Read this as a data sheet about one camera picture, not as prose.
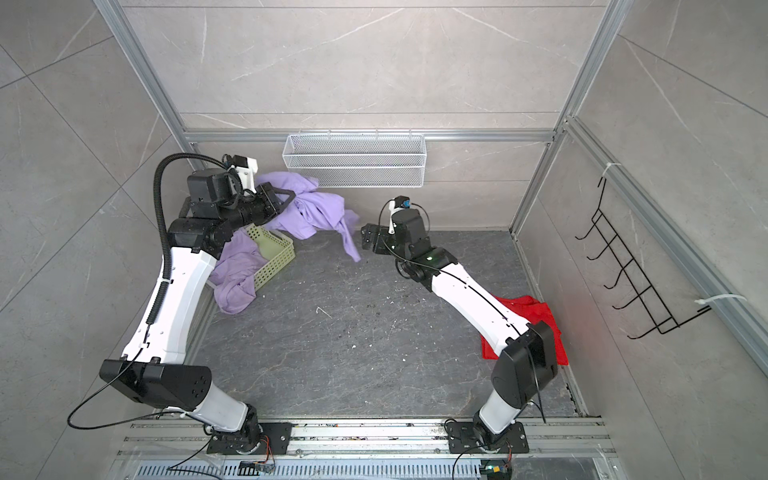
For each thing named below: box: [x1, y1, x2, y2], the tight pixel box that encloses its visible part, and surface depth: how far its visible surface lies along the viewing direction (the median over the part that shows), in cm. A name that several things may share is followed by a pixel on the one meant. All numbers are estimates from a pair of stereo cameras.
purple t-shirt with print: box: [256, 172, 361, 262], surface depth 74 cm
